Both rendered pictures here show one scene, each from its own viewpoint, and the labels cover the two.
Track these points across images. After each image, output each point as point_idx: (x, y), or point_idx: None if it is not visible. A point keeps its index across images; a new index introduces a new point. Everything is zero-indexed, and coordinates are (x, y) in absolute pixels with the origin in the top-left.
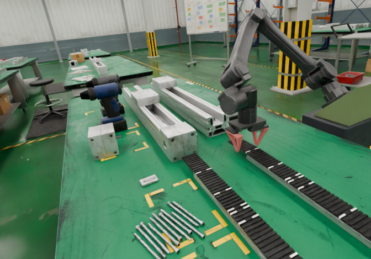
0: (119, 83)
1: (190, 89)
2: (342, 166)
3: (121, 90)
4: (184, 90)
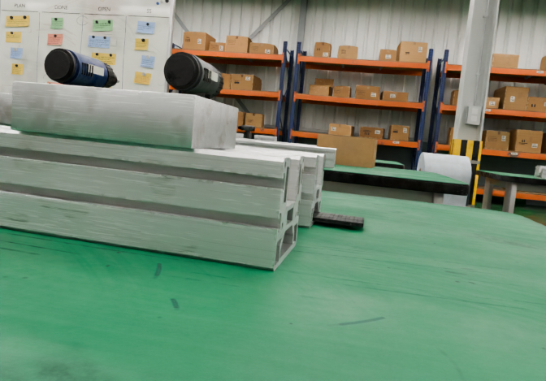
0: (55, 50)
1: (31, 353)
2: None
3: (46, 67)
4: (113, 314)
